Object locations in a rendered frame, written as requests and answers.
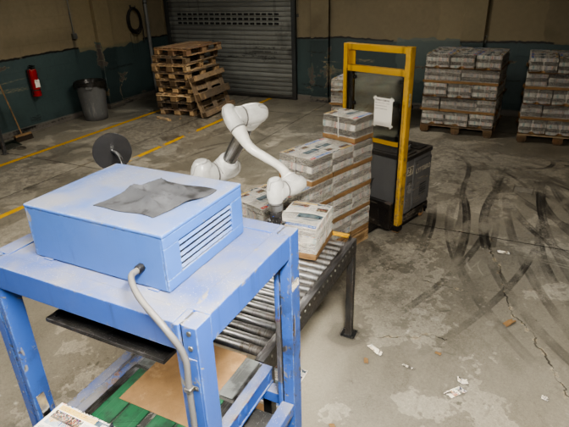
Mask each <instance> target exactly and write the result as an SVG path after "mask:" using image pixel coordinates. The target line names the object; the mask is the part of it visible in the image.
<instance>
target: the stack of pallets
mask: <svg viewBox="0 0 569 427"><path fill-rule="evenodd" d="M208 45H214V48H213V49H207V48H209V47H208ZM197 47H199V48H197ZM219 49H222V48H221V42H201V41H188V42H180V43H175V44H170V45H166V46H161V47H154V48H153V50H154V55H152V64H151V66H152V71H153V72H154V74H155V80H156V83H157V84H156V86H157V87H158V90H159V92H158V93H156V96H157V105H158V107H159V108H160V109H161V114H168V113H170V112H173V111H174V115H179V116H180V115H182V114H186V113H188V112H190V117H195V116H197V115H198V114H200V113H199V112H200V111H199V112H197V109H198V108H197V106H196V105H197V103H196V102H195V99H194V97H193V95H194V94H193V93H192V91H191V90H192V89H191V86H190V85H189V82H188V80H187V79H188V78H191V77H193V76H196V75H201V74H204V73H207V72H209V71H211V70H210V69H207V68H209V67H213V70H215V69H219V64H216V60H215V57H217V56H218V50H219ZM163 50H164V51H167V52H164V53H163ZM209 52H210V56H205V54H204V53H209ZM192 55H195V56H192ZM160 58H166V59H163V60H160ZM205 60H208V63H203V61H205ZM160 67H162V68H160ZM163 74H166V75H163ZM165 81H166V82H165ZM166 88H168V89H166ZM165 96H166V97H165Z"/></svg>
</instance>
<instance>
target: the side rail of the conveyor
mask: <svg viewBox="0 0 569 427"><path fill-rule="evenodd" d="M355 255H356V238H353V237H350V238H349V239H348V240H347V242H346V243H345V245H344V246H343V247H342V248H341V249H340V250H339V252H338V253H337V254H336V255H335V257H334V258H333V259H332V261H331V262H330V263H329V265H328V266H327V267H326V269H325V270H324V271H323V272H322V273H321V274H320V276H319V277H318V278H317V280H316V281H315V282H314V284H313V285H312V286H311V288H310V289H309V290H308V292H307V293H306V294H305V296H304V297H303V298H302V299H301V300H300V332H301V330H302V328H303V327H304V326H305V324H306V323H307V321H308V320H309V319H310V318H311V316H312V315H313V313H314V312H315V310H316V309H317V308H318V306H319V304H320V303H321V302H322V300H323V299H324V298H325V297H326V295H327V294H328V292H329V291H330V289H331V288H332V286H333V285H334V283H335V282H336V281H337V279H339V277H340V275H341V274H342V273H343V271H344V270H345V268H346V267H347V265H348V264H349V262H350V261H351V260H352V259H353V257H354V256H355ZM255 361H258V362H260V363H264V364H266V365H269V366H272V367H273V369H274V368H275V366H276V365H277V345H276V332H275V333H274V335H273V336H272V337H271V339H270V340H269V341H268V343H267V344H266V345H265V347H264V348H263V349H262V350H261V351H260V352H259V354H258V355H257V356H256V358H255ZM273 369H272V371H273Z"/></svg>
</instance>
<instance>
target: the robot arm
mask: <svg viewBox="0 0 569 427"><path fill-rule="evenodd" d="M222 116H223V120H224V123H225V124H226V126H227V128H228V129H229V131H230V132H231V134H232V135H233V137H232V139H231V141H230V143H229V145H228V147H227V150H226V152H223V153H222V154H221V155H220V156H219V157H218V158H217V159H216V160H215V161H214V162H211V161H210V160H208V159H206V158H199V159H197V160H195V161H194V162H193V164H192V166H191V175H193V176H199V177H204V178H209V179H215V180H229V179H232V178H234V177H236V176H237V175H238V174H239V173H240V171H241V163H240V160H239V159H238V157H239V156H240V153H241V151H242V149H243V148H245V149H246V150H247V151H248V152H249V153H250V154H251V155H252V156H254V157H256V158H258V159H260V160H262V161H263V162H264V163H266V164H269V165H270V166H272V167H274V168H275V169H277V170H278V172H280V174H281V179H280V178H279V177H278V176H274V177H271V178H269V179H268V183H267V199H268V210H269V211H270V218H268V219H267V221H268V222H269V223H272V222H273V224H277V225H280V223H281V222H282V225H285V223H286V221H283V219H282V210H283V200H284V199H285V198H287V197H290V196H294V195H296V194H298V193H300V192H301V191H303V190H304V189H305V188H306V186H307V180H306V179H305V177H303V176H301V175H297V174H295V172H291V171H289V169H288V168H287V167H286V166H285V165H284V164H282V163H281V162H280V161H279V160H278V159H276V158H274V157H272V156H271V155H269V154H268V153H266V152H264V151H263V150H262V149H260V148H259V147H257V146H256V145H255V144H254V143H253V142H252V141H251V139H250V134H251V132H252V131H253V130H255V129H256V128H257V127H258V126H259V125H260V124H261V123H262V122H264V121H265V120H266V119H267V118H268V108H267V106H265V105H264V104H263V103H247V104H243V105H241V106H235V105H234V104H231V103H228V104H225V105H224V106H223V107H222Z"/></svg>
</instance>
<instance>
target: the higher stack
mask: <svg viewBox="0 0 569 427"><path fill-rule="evenodd" d="M323 133H328V134H331V135H336V136H338V137H339V136H343V137H347V138H351V139H357V138H359V137H362V136H365V135H368V134H371V133H373V114H372V113H369V112H362V111H358V110H353V109H348V108H339V109H336V110H333V111H330V112H327V113H325V114H323ZM324 139H330V138H327V137H324ZM330 140H333V141H337V142H343V143H347V144H350V145H352V146H354V151H353V163H354V164H355V163H358V162H360V161H362V160H364V159H366V158H370V157H372V149H373V138H368V139H367V140H364V141H360V142H358V143H356V144H353V143H349V142H345V141H338V140H335V139H330ZM352 171H353V173H352V180H353V186H352V187H355V186H358V185H360V184H361V183H363V182H365V181H367V180H370V179H371V161H369V162H367V163H365V164H362V165H360V166H358V167H356V168H353V169H352ZM370 190H371V189H370V184H368V185H365V186H363V187H361V188H359V189H357V190H355V191H352V194H353V195H352V209H354V208H357V207H359V206H361V205H363V204H364V203H365V202H368V201H369V198H370V194H371V193H370ZM369 209H370V205H367V206H366V207H364V208H362V209H360V210H358V211H356V212H355V213H353V214H351V219H352V221H351V234H352V231H353V230H355V229H356V228H358V227H360V226H362V225H364V224H366V223H367V222H368V221H369ZM351 237H353V238H356V244H358V243H360V242H362V241H364V240H366V239H367V238H368V226H366V227H365V228H363V229H361V230H359V231H358V232H356V233H355V234H353V235H351Z"/></svg>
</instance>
